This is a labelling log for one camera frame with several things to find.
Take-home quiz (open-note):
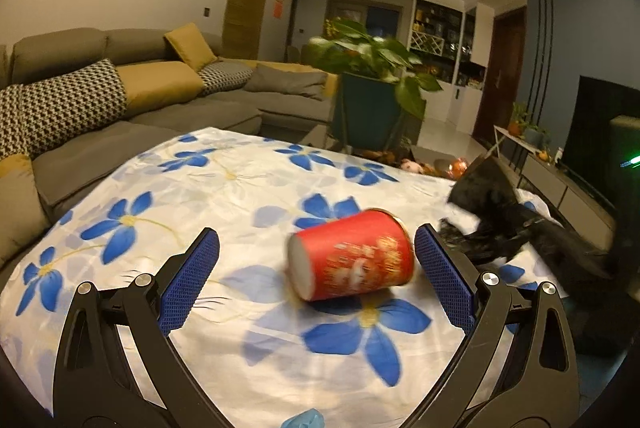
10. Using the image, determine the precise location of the small potted plant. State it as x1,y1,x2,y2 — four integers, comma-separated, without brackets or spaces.
506,102,528,137

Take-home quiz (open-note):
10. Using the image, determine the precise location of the wooden door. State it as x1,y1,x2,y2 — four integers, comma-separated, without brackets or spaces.
222,0,266,59

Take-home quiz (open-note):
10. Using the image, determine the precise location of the small white side table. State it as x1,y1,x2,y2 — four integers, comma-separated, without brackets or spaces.
487,125,540,158

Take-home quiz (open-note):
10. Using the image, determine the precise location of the yellow seat cushion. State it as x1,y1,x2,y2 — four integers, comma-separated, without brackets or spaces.
116,62,204,118

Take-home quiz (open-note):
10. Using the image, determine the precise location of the red paper cup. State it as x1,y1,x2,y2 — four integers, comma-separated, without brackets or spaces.
286,209,414,302

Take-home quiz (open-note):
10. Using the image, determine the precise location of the dark brown door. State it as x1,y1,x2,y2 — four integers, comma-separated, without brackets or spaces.
472,6,527,148

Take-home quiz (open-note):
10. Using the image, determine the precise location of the black plastic bag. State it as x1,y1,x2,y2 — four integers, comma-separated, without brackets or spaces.
442,156,612,296

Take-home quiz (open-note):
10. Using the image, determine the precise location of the blue gloved right hand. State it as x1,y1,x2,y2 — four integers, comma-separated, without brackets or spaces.
281,408,326,428

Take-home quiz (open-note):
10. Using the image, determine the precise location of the grey throw pillow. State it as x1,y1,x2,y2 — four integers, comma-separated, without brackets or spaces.
244,65,328,100

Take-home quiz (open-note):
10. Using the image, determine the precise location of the black television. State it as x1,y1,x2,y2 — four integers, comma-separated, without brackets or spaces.
561,76,639,213

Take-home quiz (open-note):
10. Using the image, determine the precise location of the display shelf cabinet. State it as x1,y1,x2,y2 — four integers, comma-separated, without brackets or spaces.
409,0,486,88

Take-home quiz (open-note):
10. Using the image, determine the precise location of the green potted plant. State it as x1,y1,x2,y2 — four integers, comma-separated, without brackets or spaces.
307,18,442,151

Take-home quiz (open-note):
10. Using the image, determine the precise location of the floral blue white tablecloth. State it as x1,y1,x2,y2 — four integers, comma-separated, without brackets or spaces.
0,125,572,428

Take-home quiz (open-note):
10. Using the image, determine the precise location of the grey sectional sofa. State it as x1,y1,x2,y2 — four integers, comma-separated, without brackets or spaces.
1,28,337,264

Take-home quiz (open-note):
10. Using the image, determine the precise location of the yellow back pillow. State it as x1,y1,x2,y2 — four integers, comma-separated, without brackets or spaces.
164,22,218,72

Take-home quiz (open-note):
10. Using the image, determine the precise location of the houndstooth patterned cushion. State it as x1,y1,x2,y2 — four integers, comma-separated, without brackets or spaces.
1,59,127,159

